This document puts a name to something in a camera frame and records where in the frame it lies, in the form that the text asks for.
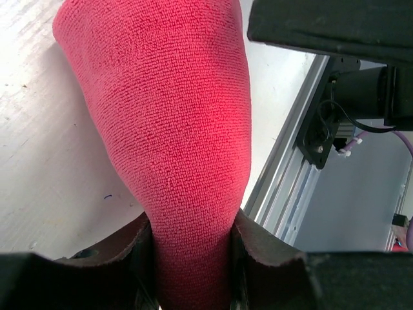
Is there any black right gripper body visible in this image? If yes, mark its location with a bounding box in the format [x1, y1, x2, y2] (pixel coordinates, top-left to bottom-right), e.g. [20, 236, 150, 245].
[247, 1, 412, 63]

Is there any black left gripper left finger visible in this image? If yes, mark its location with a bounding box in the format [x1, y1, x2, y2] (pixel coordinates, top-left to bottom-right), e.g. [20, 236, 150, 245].
[1, 214, 158, 309]

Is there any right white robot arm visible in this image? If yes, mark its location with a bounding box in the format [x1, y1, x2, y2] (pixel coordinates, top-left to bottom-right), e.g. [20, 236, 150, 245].
[247, 1, 412, 131]

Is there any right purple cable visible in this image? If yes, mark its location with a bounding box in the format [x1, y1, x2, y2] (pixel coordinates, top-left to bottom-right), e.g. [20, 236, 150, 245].
[335, 130, 413, 253]

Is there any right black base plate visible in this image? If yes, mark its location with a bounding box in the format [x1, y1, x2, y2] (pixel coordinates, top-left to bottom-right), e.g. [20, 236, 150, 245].
[296, 75, 339, 170]

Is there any aluminium mounting rail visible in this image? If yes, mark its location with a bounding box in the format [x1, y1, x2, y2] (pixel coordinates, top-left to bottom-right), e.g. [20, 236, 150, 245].
[244, 56, 329, 245]

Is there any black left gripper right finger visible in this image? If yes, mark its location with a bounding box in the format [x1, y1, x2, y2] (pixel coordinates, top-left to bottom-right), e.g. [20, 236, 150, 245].
[230, 211, 412, 309]

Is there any pink towel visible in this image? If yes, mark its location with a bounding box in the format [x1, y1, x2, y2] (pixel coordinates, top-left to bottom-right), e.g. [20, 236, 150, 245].
[53, 1, 251, 309]

